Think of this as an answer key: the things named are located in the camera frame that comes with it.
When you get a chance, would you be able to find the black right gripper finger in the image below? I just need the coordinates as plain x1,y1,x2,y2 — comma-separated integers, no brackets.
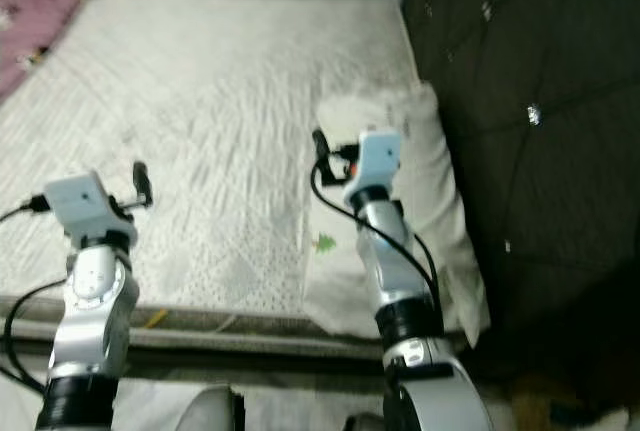
310,128,333,187

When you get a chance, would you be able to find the white printed pillow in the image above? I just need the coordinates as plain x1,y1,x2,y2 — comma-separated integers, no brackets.
303,81,491,347

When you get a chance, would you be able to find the white quilted mattress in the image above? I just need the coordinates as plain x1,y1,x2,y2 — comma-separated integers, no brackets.
0,0,491,347

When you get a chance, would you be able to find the purple cartoon print blanket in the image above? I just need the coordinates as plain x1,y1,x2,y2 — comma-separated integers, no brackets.
0,0,106,102

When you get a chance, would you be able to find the dark tufted headboard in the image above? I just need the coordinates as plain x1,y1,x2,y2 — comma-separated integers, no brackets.
400,0,640,412

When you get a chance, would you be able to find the grey robot left leg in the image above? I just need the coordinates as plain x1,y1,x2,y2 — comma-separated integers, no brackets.
175,384,246,431

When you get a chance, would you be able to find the grey robot leg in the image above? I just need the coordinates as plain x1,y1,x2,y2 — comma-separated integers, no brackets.
175,384,246,431
340,413,386,431

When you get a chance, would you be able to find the grey robot right leg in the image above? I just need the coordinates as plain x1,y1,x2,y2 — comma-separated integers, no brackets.
340,413,386,431

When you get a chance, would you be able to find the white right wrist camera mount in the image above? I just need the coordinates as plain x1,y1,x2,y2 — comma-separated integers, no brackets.
343,127,403,202

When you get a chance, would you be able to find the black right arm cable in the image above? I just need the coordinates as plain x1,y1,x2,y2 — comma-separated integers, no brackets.
310,173,441,322

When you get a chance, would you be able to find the long black left arm cable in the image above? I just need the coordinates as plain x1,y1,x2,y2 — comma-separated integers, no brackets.
0,194,53,397

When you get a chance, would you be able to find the short black left arm cable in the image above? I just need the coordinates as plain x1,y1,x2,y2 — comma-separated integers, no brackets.
5,291,61,392

